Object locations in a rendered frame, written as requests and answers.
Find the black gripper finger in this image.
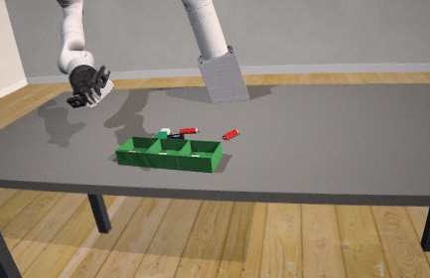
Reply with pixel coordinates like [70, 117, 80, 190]
[84, 66, 110, 100]
[67, 82, 96, 108]

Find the red aa battery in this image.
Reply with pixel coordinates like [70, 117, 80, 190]
[222, 130, 238, 140]
[180, 128, 198, 134]

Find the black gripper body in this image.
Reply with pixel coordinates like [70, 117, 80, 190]
[70, 65, 98, 96]

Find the green compartment tray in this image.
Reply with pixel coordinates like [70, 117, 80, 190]
[115, 137, 222, 173]

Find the green and white eraser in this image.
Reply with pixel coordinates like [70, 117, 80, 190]
[154, 128, 171, 139]

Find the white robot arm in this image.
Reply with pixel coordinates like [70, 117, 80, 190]
[57, 0, 228, 99]

